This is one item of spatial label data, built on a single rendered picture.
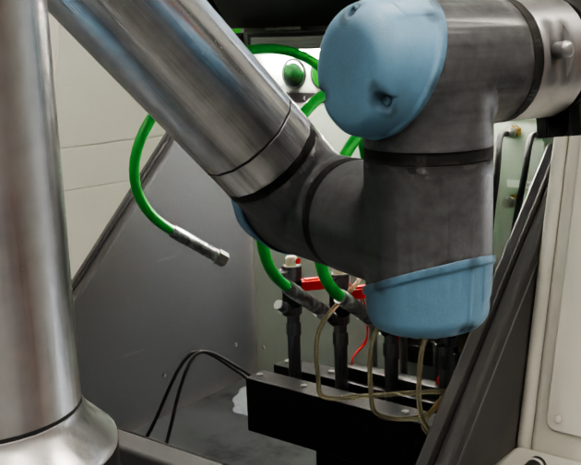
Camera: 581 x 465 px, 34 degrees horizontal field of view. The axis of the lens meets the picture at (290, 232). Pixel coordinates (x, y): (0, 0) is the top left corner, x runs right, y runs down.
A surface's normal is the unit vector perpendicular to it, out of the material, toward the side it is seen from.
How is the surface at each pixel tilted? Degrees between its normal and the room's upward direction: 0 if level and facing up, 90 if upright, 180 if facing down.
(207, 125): 118
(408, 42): 68
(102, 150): 90
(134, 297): 90
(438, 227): 90
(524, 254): 43
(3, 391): 90
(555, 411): 76
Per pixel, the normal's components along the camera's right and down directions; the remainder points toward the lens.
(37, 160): 0.92, 0.05
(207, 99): 0.23, 0.47
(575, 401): -0.61, -0.05
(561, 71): 0.52, 0.03
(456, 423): -0.44, -0.58
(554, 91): 0.46, 0.66
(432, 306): -0.07, 0.26
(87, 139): 0.69, 0.13
